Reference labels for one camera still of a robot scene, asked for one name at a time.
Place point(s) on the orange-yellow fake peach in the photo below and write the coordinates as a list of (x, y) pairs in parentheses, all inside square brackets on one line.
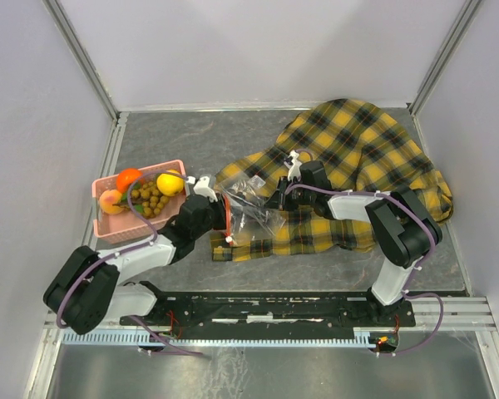
[(109, 202)]

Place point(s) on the dark fake grape bunch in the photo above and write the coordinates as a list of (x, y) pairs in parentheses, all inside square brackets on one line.
[(243, 197)]

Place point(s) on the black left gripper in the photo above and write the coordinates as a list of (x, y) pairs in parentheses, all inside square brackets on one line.
[(220, 206)]

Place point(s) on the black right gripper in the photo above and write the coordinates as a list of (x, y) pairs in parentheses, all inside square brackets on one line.
[(279, 200)]

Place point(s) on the clear zip top bag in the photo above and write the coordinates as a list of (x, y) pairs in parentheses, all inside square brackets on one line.
[(249, 224)]

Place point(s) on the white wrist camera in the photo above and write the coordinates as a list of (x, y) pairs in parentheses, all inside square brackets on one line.
[(203, 186), (293, 163)]

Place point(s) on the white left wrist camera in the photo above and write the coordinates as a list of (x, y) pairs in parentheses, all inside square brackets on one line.
[(203, 186)]

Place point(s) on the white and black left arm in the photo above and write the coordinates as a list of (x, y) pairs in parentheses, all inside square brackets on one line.
[(90, 289)]

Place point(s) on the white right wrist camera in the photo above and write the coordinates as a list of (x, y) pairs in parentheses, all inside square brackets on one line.
[(293, 163)]

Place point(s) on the orange fake tangerine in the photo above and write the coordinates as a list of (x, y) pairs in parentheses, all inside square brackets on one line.
[(126, 178)]

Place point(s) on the brown fake longan bunch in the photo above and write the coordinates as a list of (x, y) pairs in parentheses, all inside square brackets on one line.
[(147, 200)]

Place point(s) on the light blue cable duct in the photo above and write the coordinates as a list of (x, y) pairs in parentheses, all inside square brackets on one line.
[(234, 336)]

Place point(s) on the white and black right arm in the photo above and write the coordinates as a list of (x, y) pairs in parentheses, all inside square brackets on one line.
[(401, 225)]

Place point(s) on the pink perforated plastic basket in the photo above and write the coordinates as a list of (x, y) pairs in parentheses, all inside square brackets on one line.
[(126, 225)]

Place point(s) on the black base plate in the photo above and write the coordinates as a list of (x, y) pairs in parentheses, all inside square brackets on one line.
[(186, 311)]

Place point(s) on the yellow plaid shirt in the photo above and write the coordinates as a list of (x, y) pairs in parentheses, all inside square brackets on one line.
[(362, 148)]

